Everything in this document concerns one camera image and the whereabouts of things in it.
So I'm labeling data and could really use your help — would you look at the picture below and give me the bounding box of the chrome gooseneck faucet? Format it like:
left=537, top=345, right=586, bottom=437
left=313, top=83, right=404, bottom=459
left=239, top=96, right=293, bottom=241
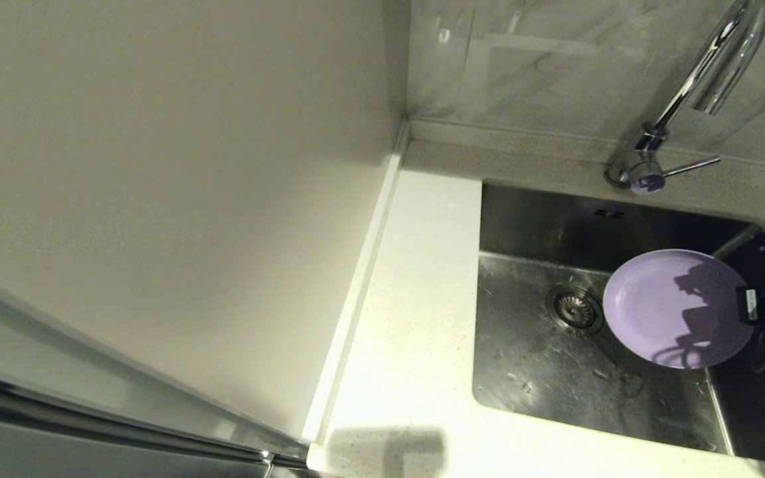
left=605, top=0, right=765, bottom=195

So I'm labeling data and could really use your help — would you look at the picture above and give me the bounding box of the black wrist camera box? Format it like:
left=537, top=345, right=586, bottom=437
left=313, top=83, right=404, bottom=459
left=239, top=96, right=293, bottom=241
left=736, top=285, right=765, bottom=326

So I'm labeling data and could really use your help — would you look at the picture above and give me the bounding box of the round metal drain strainer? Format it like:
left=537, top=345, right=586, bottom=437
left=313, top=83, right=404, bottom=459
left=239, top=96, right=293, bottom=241
left=545, top=284, right=606, bottom=336

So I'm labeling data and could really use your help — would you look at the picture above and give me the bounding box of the white trim strip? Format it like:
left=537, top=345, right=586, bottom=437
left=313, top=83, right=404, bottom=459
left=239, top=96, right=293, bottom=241
left=301, top=123, right=411, bottom=445

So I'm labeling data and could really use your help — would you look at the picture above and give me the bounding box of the stainless steel sink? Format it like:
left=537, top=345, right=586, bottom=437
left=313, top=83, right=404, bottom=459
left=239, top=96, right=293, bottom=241
left=471, top=179, right=765, bottom=465

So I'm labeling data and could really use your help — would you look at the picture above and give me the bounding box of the white cabinet side panel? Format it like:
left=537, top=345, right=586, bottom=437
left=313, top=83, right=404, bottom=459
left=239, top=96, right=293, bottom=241
left=0, top=0, right=410, bottom=444

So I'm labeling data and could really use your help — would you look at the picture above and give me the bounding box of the chrome bar handle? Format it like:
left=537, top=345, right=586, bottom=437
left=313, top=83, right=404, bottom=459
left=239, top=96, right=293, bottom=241
left=0, top=368, right=323, bottom=478

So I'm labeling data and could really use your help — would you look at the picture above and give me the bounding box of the stainless steel appliance door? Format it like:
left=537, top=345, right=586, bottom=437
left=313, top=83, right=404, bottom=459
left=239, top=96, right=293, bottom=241
left=0, top=266, right=310, bottom=478

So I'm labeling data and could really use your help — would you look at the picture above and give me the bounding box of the pale blue plate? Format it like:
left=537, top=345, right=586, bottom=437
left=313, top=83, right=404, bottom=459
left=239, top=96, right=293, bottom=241
left=602, top=249, right=755, bottom=370

